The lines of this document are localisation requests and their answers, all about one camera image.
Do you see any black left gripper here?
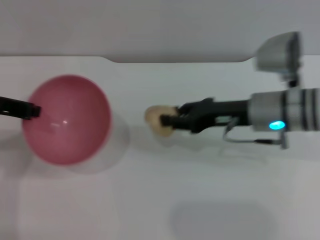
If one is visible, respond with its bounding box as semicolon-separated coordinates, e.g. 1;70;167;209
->
0;96;42;121

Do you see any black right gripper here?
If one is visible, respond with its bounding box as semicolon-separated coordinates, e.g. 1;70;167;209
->
159;97;254;135

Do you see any beige egg yolk pastry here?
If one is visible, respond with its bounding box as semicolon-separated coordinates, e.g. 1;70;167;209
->
144;105;180;138

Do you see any pink plastic bowl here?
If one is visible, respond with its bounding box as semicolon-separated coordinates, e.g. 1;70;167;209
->
21;74;113;166

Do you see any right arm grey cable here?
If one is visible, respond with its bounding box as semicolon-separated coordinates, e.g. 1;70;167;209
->
222;117;291;151

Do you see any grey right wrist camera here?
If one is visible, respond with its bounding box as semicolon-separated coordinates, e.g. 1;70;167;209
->
254;31;302;76

